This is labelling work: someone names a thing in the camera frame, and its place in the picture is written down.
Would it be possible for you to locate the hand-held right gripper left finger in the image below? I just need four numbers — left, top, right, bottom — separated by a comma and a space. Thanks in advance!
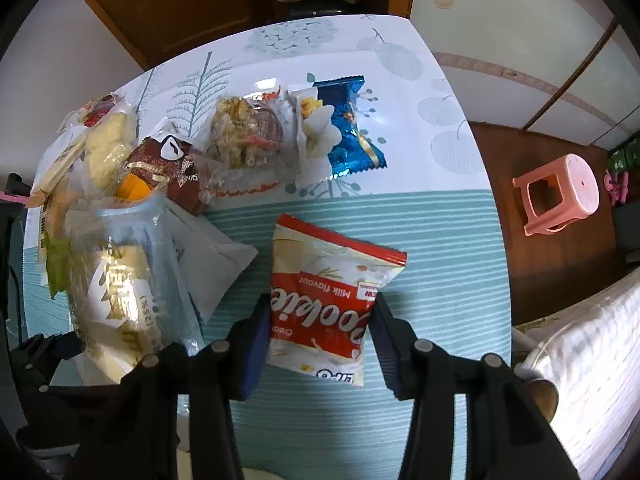
75, 294, 272, 480

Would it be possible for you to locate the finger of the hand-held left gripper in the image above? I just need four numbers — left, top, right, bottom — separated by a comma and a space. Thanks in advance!
10, 331, 84, 397

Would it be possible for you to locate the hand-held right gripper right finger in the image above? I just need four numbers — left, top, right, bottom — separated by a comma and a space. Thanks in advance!
367, 294, 581, 480

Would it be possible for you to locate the red white cookie packet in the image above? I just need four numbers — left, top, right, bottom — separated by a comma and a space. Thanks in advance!
265, 212, 408, 388

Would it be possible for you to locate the large clear gold print packet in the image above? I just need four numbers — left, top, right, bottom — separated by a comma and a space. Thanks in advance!
64, 194, 203, 387

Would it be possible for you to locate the plain white snack packet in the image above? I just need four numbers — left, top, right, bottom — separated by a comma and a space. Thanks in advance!
165, 204, 259, 327

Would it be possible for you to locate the beige cracker packet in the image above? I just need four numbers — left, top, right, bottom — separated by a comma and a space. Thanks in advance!
27, 129, 87, 207

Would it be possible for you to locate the orange snack packet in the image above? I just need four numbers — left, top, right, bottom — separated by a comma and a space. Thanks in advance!
114, 170, 153, 202

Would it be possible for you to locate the brown snack packet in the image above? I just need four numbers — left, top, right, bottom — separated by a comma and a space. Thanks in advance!
122, 134, 217, 217

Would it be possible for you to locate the clear grain bar packet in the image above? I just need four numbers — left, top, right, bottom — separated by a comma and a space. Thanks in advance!
206, 91, 297, 197

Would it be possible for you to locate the clear yellow puff packet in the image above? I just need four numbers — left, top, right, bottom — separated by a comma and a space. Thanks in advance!
81, 110, 140, 192

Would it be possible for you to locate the blue snack packet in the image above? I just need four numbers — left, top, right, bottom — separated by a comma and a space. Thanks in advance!
306, 75, 388, 181

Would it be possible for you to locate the white snack packet yellow print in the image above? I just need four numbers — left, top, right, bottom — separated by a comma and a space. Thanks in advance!
287, 86, 341, 188

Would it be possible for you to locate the clear red print packet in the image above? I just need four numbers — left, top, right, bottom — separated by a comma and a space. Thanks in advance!
64, 94, 127, 132

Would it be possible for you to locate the green snack packet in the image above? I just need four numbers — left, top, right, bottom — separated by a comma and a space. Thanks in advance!
44, 237, 72, 302

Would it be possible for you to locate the striped bed blanket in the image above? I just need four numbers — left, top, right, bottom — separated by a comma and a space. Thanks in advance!
514, 264, 640, 480

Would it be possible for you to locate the pink plastic stool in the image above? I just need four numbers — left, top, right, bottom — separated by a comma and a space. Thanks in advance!
512, 153, 600, 237

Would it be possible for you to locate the pink toy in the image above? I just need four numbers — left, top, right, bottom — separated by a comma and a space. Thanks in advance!
601, 169, 632, 207

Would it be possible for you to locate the green bag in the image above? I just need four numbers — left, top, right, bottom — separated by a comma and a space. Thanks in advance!
607, 132, 640, 172

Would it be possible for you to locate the white sliding wardrobe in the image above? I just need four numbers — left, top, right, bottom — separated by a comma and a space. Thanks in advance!
409, 0, 640, 151

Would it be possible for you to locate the brown wooden door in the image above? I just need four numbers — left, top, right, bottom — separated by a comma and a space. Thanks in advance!
66, 0, 275, 72

